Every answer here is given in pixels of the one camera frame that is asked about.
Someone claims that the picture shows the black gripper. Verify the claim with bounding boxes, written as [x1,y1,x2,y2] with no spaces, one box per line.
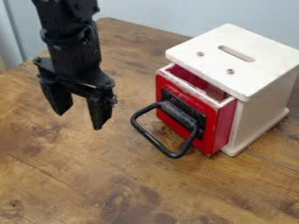
[34,21,118,130]

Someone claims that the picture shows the black metal drawer handle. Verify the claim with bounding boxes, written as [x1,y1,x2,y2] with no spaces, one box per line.
[131,100,206,159]

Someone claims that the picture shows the red drawer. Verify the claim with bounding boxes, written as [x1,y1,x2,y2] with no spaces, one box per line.
[155,63,238,156]

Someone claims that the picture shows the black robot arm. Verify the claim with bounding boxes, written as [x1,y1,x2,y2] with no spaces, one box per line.
[32,0,116,130]

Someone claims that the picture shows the white wooden drawer cabinet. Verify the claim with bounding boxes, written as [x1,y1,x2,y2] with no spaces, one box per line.
[166,24,299,157]

